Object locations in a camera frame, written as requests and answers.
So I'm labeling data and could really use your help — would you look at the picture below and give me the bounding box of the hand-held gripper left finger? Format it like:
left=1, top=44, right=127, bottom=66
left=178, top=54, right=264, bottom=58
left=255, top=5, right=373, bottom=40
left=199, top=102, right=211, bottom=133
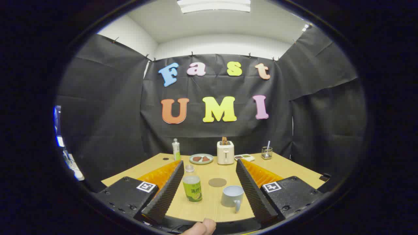
left=95, top=160, right=185, bottom=226

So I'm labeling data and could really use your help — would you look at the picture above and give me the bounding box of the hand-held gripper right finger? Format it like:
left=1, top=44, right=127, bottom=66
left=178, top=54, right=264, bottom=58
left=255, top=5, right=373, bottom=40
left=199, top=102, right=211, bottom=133
left=236, top=159, right=324, bottom=225

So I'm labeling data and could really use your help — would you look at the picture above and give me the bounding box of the pale blue cup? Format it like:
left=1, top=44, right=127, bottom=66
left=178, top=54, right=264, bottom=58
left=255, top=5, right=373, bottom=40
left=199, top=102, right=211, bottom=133
left=221, top=185, right=245, bottom=213

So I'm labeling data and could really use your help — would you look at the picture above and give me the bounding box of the green label juice bottle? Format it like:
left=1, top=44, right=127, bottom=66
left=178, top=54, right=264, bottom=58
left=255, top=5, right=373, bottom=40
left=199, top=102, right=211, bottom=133
left=182, top=164, right=203, bottom=203

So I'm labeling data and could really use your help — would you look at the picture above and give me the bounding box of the slim white drink bottle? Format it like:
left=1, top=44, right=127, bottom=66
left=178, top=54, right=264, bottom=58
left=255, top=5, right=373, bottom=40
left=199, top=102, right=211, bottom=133
left=172, top=138, right=181, bottom=161

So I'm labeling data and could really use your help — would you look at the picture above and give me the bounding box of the wooden table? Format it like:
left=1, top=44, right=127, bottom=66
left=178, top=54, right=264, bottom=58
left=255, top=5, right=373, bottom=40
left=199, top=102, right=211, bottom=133
left=101, top=152, right=327, bottom=223

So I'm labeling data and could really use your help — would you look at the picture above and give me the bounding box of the cream toaster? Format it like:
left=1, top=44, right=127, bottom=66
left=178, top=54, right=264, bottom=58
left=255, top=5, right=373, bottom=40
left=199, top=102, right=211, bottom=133
left=217, top=141, right=235, bottom=165

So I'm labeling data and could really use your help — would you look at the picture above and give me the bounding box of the pale green plate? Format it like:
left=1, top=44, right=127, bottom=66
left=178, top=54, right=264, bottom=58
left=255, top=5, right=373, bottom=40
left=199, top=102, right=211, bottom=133
left=189, top=153, right=214, bottom=165

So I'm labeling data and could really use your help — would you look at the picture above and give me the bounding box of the ceiling light panel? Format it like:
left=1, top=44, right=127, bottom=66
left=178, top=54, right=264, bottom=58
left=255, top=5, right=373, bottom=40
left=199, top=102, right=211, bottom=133
left=177, top=0, right=251, bottom=14

